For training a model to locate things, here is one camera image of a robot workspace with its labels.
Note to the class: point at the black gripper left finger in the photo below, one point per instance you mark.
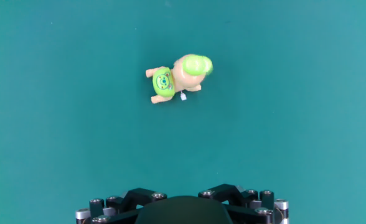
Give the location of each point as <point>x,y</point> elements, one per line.
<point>124,202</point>

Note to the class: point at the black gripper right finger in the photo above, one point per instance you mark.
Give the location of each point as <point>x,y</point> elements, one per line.
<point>232,194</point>

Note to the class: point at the wind-up crawling baby toy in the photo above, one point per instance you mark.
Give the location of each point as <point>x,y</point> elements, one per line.
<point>164,82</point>

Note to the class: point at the green table mat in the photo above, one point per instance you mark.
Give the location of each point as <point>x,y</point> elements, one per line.
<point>46,124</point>

